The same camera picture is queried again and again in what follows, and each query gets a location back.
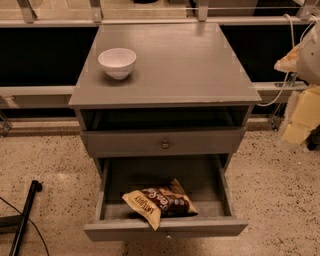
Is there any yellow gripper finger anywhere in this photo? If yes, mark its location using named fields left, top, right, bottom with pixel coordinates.
left=274, top=44, right=301, bottom=73

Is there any brown yellow chip bag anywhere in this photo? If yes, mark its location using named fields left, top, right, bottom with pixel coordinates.
left=122, top=179, right=198, bottom=231

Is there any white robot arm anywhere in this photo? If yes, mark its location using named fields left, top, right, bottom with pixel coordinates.
left=274, top=23, right=320, bottom=85

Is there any grey wooden drawer cabinet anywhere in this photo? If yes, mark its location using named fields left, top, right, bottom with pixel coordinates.
left=69, top=23, right=261, bottom=165

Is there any closed grey top drawer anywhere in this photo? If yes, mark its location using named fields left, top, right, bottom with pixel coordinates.
left=81, top=128, right=245, bottom=158

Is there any open grey middle drawer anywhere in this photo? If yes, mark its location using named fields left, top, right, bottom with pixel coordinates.
left=83, top=153, right=249, bottom=242

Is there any white ceramic bowl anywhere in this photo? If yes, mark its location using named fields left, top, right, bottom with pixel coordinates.
left=98, top=48, right=137, bottom=80

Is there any black stand leg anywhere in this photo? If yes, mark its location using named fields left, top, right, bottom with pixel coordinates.
left=0, top=180, right=42, bottom=256

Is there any metal railing frame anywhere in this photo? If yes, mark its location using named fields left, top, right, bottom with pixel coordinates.
left=0, top=0, right=320, bottom=138

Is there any white hanging cable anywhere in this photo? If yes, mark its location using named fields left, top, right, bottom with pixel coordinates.
left=255, top=13, right=320, bottom=108

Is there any black floor cable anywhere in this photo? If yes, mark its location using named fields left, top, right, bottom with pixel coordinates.
left=0, top=195, right=50, bottom=256

